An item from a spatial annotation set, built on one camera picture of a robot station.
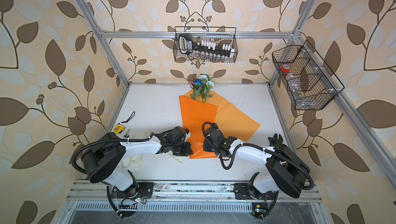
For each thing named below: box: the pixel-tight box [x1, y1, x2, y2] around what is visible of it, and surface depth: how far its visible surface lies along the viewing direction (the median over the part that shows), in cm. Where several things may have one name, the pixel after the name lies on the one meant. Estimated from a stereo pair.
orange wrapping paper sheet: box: [178, 90, 261, 159], surface depth 107 cm
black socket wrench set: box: [178, 33, 236, 58], surface depth 85 cm
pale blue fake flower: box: [198, 74, 215, 103], surface depth 117 cm
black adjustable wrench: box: [268, 133, 284, 147], surface depth 93 cm
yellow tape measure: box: [112, 111, 136, 135], surface depth 97 cm
